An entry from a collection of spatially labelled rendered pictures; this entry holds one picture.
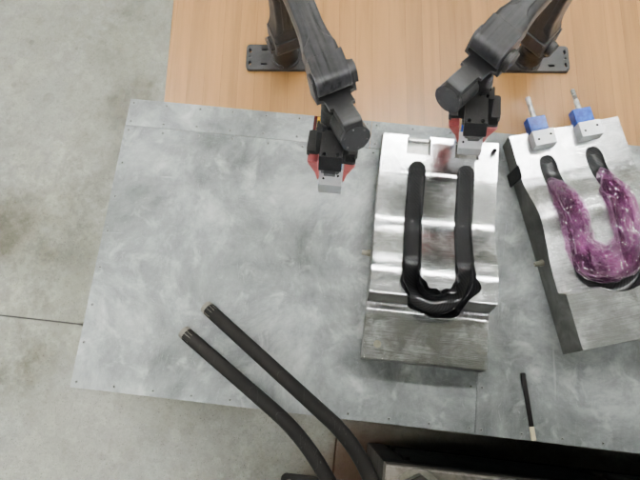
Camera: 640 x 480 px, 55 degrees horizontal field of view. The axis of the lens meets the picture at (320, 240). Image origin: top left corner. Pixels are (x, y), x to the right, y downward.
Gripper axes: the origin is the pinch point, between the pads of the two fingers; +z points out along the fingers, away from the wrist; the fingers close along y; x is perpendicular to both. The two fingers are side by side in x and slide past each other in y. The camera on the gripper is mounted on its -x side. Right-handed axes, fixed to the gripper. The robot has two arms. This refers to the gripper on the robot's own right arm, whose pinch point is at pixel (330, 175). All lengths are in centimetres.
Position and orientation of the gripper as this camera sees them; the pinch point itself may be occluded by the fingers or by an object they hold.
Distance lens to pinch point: 129.3
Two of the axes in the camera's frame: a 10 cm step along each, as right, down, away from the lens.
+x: 0.9, -7.4, 6.6
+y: 9.9, 1.0, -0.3
